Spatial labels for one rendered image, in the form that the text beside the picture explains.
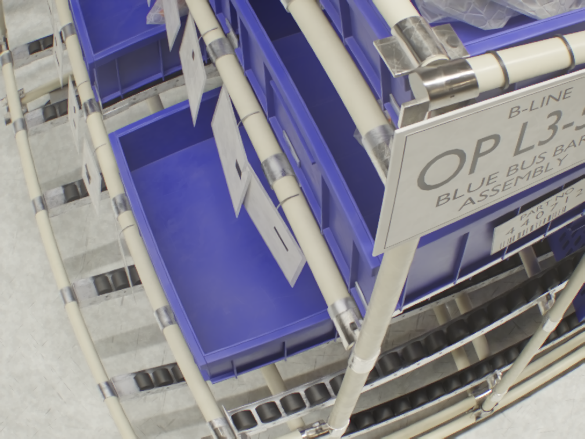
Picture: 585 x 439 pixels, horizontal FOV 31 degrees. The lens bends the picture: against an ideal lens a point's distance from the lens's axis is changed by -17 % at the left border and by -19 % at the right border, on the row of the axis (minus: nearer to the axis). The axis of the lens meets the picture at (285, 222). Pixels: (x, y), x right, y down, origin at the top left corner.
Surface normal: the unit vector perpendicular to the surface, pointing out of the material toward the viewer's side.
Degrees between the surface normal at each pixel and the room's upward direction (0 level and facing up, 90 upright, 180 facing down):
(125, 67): 90
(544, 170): 90
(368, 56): 98
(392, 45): 0
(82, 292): 11
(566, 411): 0
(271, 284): 3
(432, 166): 90
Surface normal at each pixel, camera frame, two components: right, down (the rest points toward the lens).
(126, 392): 0.22, -0.48
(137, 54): 0.39, 0.84
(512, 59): 0.11, -0.29
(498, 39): -0.08, -0.37
